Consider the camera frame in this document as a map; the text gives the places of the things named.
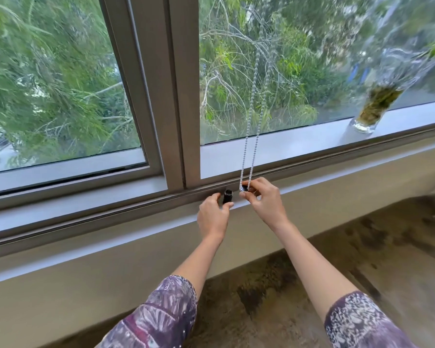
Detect person's right purple patterned sleeve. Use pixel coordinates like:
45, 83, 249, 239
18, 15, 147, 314
324, 290, 418, 348

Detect green trees outside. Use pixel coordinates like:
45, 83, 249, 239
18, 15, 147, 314
0, 0, 435, 175

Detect person's left hand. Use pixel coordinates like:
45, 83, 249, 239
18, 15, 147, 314
197, 193, 235, 242

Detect person's right hand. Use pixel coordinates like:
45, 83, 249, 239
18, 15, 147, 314
239, 177, 289, 232

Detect person's left purple patterned sleeve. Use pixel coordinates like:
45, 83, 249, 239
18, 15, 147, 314
94, 275, 198, 348

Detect person's purple patterned sleeve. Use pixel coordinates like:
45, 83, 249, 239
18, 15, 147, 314
94, 275, 198, 348
324, 290, 418, 348

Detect glass vase with plant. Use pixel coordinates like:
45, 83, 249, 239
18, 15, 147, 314
349, 46, 435, 135

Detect white bead blind chain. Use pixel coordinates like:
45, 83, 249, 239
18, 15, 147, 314
239, 0, 288, 193

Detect person's right forearm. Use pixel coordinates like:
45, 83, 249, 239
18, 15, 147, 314
273, 219, 352, 323

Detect grey window frame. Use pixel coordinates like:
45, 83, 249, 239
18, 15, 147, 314
0, 0, 435, 251

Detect person's left forearm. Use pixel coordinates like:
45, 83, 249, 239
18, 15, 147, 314
171, 232, 226, 300

